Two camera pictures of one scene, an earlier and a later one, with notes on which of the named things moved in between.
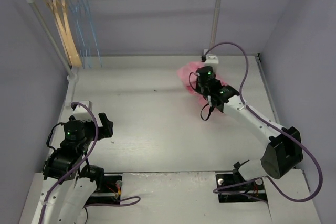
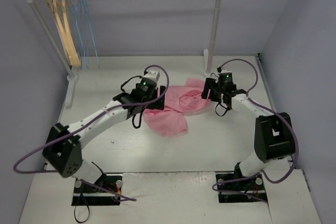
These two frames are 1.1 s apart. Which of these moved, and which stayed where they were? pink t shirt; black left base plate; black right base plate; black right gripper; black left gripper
Moved: black left gripper; pink t shirt
Stayed: black right base plate; black left base plate; black right gripper
